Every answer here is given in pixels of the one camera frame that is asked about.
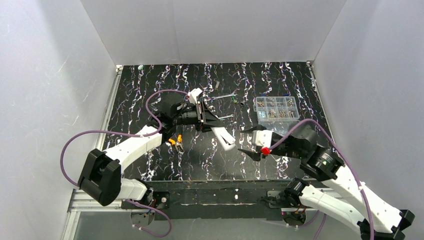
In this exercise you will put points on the white remote control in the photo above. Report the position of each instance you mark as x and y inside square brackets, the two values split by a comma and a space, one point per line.
[226, 140]

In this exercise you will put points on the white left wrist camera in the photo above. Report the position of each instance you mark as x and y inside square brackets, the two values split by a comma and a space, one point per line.
[194, 95]

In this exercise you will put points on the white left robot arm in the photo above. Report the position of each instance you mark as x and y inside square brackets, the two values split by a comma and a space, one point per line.
[101, 176]

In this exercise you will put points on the silver wrench upper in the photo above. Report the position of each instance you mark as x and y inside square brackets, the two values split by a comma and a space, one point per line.
[223, 96]

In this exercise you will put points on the aluminium frame rail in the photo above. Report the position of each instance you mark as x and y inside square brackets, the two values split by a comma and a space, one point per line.
[80, 201]

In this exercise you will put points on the orange handled pliers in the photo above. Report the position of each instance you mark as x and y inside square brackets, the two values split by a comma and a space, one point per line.
[176, 141]

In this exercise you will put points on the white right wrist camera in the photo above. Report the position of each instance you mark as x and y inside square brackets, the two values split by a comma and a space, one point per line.
[262, 141]

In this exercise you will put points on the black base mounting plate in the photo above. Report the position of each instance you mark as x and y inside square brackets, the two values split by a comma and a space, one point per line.
[237, 199]

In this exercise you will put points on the clear plastic screw organizer box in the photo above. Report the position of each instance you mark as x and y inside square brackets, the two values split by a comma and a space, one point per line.
[273, 109]

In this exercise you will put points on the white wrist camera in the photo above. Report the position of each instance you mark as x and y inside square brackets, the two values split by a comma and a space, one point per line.
[262, 141]
[194, 95]

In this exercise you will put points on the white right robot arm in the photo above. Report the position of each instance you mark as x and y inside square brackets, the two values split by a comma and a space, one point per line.
[358, 207]

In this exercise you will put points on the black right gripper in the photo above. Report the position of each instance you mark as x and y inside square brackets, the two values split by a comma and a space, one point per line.
[274, 145]

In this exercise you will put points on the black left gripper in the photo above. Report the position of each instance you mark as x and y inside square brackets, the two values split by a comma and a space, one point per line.
[202, 117]

